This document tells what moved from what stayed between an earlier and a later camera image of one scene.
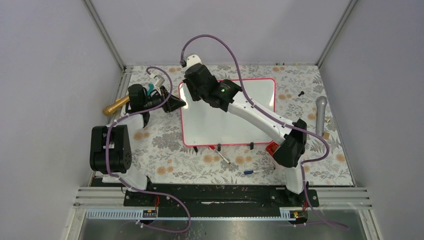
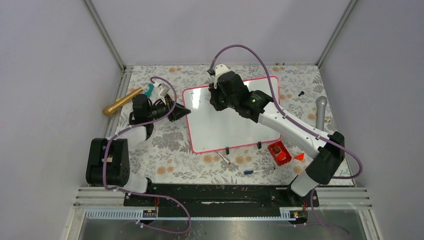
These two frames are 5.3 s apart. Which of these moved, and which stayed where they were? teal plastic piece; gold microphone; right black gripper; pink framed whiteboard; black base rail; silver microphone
Moved: right black gripper; pink framed whiteboard
Stayed: silver microphone; teal plastic piece; gold microphone; black base rail
